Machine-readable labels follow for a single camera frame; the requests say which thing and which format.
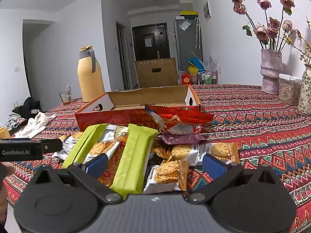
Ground orange red snack packet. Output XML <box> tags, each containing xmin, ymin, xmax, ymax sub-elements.
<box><xmin>101</xmin><ymin>136</ymin><xmax>129</xmax><ymax>187</ymax></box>

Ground yellow box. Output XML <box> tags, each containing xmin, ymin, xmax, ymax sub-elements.
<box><xmin>180</xmin><ymin>11</ymin><xmax>198</xmax><ymax>20</ymax></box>

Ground pink snack packet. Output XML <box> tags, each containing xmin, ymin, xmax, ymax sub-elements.
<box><xmin>158</xmin><ymin>133</ymin><xmax>206</xmax><ymax>146</ymax></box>

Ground wooden chair back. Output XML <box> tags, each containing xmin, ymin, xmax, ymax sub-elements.
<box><xmin>134</xmin><ymin>57</ymin><xmax>178</xmax><ymax>88</ymax></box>

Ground clear grain jar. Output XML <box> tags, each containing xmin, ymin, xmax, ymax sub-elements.
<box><xmin>278</xmin><ymin>73</ymin><xmax>303</xmax><ymax>106</ymax></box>

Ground black chair with bag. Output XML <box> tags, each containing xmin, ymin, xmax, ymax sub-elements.
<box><xmin>12</xmin><ymin>97</ymin><xmax>43</xmax><ymax>119</ymax></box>

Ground white cloth glove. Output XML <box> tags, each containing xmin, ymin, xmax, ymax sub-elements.
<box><xmin>16</xmin><ymin>113</ymin><xmax>57</xmax><ymax>139</ymax></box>

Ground grey refrigerator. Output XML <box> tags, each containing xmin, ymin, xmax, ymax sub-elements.
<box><xmin>174</xmin><ymin>18</ymin><xmax>203</xmax><ymax>72</ymax></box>

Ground yellow cup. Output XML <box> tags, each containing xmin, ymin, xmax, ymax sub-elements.
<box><xmin>0</xmin><ymin>126</ymin><xmax>11</xmax><ymax>140</ymax></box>

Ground yellow thermos jug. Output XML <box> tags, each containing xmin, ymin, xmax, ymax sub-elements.
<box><xmin>77</xmin><ymin>46</ymin><xmax>105</xmax><ymax>103</ymax></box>

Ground heap of clothes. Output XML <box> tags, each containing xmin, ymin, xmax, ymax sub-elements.
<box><xmin>6</xmin><ymin>113</ymin><xmax>25</xmax><ymax>130</ymax></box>

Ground hanging folded umbrella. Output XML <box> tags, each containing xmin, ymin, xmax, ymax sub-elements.
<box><xmin>194</xmin><ymin>17</ymin><xmax>202</xmax><ymax>50</ymax></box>

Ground pink ceramic vase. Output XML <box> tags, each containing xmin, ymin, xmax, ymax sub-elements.
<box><xmin>260</xmin><ymin>49</ymin><xmax>283</xmax><ymax>95</ymax></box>

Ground green snack bar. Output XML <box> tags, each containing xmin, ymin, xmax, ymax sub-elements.
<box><xmin>110</xmin><ymin>124</ymin><xmax>158</xmax><ymax>199</ymax></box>
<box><xmin>62</xmin><ymin>124</ymin><xmax>108</xmax><ymax>169</ymax></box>

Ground wire storage cart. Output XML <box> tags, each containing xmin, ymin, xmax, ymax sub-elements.
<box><xmin>197</xmin><ymin>69</ymin><xmax>218</xmax><ymax>85</ymax></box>

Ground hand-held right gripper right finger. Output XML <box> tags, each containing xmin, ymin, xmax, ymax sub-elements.
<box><xmin>185</xmin><ymin>153</ymin><xmax>287</xmax><ymax>203</ymax></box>

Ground blue plastic bin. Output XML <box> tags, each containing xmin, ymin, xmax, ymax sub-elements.
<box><xmin>188</xmin><ymin>58</ymin><xmax>205</xmax><ymax>71</ymax></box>

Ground red cardboard box tray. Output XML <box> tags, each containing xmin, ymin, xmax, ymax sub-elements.
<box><xmin>74</xmin><ymin>85</ymin><xmax>202</xmax><ymax>132</ymax></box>

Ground floral patterned vase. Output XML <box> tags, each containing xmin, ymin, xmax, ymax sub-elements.
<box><xmin>298</xmin><ymin>65</ymin><xmax>311</xmax><ymax>115</ymax></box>

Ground yellow blossom branches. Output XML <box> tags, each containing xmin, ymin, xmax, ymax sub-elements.
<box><xmin>283</xmin><ymin>17</ymin><xmax>311</xmax><ymax>67</ymax></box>

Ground dried rose bouquet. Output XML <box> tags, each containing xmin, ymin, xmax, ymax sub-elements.
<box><xmin>230</xmin><ymin>0</ymin><xmax>300</xmax><ymax>52</ymax></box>

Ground pile of biscuit packets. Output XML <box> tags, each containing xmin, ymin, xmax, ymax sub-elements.
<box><xmin>52</xmin><ymin>125</ymin><xmax>240</xmax><ymax>195</ymax></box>

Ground drinking glass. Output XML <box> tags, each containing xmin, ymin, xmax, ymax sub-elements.
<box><xmin>59</xmin><ymin>85</ymin><xmax>72</xmax><ymax>106</ymax></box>

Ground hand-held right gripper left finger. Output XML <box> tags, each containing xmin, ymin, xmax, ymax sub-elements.
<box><xmin>25</xmin><ymin>153</ymin><xmax>124</xmax><ymax>203</ymax></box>

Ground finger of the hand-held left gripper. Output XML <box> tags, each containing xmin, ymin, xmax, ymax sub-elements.
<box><xmin>40</xmin><ymin>139</ymin><xmax>64</xmax><ymax>155</ymax></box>

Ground black entrance door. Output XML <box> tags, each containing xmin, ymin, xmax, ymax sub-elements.
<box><xmin>132</xmin><ymin>23</ymin><xmax>170</xmax><ymax>61</ymax></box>

